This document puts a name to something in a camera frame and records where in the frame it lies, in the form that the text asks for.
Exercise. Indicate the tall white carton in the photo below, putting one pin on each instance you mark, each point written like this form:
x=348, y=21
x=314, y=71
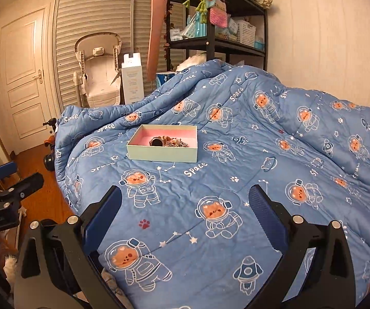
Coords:
x=132, y=80

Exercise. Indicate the cream panel door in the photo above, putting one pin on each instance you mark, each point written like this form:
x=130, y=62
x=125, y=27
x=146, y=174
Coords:
x=23, y=70

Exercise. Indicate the orange ride-on toy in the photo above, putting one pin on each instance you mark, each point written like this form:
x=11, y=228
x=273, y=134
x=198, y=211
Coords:
x=50, y=154

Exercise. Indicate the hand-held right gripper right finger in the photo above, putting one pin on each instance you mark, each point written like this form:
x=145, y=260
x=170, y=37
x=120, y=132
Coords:
x=268, y=223

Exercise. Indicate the white fluffy plush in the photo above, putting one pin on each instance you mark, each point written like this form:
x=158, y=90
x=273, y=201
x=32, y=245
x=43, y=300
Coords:
x=191, y=61

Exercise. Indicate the black metal shelf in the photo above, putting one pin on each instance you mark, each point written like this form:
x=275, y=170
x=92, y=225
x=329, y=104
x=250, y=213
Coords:
x=210, y=46

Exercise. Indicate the pink board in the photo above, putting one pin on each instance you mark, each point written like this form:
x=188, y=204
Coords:
x=157, y=22

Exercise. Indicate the blue astronaut print blanket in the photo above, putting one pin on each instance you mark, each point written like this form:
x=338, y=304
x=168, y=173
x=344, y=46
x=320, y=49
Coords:
x=252, y=154

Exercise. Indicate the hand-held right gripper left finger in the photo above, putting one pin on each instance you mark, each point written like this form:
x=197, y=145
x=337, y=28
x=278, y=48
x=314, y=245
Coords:
x=102, y=223

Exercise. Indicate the mint green jewelry box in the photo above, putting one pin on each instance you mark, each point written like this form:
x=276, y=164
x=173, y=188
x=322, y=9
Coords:
x=162, y=154

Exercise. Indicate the pink knitted bag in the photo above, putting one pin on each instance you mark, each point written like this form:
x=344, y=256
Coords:
x=218, y=16

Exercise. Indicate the white plastic basket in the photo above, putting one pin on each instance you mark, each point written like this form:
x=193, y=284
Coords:
x=245, y=32

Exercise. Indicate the white baby high chair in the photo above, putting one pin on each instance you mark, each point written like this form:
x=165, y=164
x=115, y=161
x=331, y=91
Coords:
x=99, y=77

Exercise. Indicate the louvered closet door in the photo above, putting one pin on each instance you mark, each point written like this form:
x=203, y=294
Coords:
x=107, y=6

